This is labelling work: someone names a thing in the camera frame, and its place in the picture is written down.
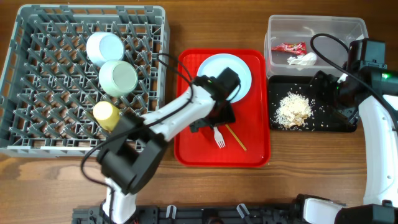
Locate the wooden chopstick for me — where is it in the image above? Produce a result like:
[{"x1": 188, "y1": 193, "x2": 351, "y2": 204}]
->
[{"x1": 225, "y1": 124, "x2": 247, "y2": 151}]

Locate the white plastic fork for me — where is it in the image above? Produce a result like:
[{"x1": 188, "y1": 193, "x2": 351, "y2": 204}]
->
[{"x1": 213, "y1": 126, "x2": 226, "y2": 148}]

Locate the large light blue plate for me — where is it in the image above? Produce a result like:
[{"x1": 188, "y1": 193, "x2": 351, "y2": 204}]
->
[{"x1": 197, "y1": 54, "x2": 252, "y2": 103}]

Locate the rice food waste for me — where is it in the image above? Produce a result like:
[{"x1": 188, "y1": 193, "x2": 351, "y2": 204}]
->
[{"x1": 269, "y1": 91, "x2": 331, "y2": 131}]

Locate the white tissue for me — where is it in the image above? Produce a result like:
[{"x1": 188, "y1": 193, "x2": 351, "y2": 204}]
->
[{"x1": 287, "y1": 52, "x2": 317, "y2": 66}]

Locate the red snack wrapper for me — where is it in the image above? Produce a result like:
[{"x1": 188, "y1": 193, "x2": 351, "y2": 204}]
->
[{"x1": 271, "y1": 42, "x2": 307, "y2": 55}]

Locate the green bowl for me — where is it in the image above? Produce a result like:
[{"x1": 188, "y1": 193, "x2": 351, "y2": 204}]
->
[{"x1": 99, "y1": 60, "x2": 138, "y2": 98}]

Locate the yellow cup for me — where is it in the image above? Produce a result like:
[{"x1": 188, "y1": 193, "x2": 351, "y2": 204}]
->
[{"x1": 93, "y1": 101, "x2": 120, "y2": 131}]

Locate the small light blue bowl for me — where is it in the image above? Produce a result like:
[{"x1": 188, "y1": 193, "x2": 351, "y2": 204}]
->
[{"x1": 86, "y1": 32, "x2": 124, "y2": 67}]

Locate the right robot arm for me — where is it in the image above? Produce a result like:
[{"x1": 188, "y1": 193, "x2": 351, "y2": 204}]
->
[{"x1": 302, "y1": 67, "x2": 397, "y2": 223}]

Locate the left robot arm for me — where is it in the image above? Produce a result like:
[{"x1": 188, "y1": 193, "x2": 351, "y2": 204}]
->
[{"x1": 96, "y1": 75, "x2": 241, "y2": 223}]

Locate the grey dishwasher rack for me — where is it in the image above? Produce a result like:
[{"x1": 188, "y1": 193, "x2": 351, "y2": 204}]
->
[{"x1": 1, "y1": 4, "x2": 170, "y2": 157}]

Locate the red plastic tray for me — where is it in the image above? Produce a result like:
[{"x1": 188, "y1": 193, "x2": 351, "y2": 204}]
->
[{"x1": 174, "y1": 49, "x2": 271, "y2": 167}]

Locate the black tray bin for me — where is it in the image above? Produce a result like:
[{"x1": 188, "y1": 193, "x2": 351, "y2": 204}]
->
[{"x1": 268, "y1": 75, "x2": 359, "y2": 133}]

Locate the clear plastic bin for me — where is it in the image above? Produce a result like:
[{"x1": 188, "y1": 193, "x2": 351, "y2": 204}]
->
[{"x1": 264, "y1": 15, "x2": 369, "y2": 78}]

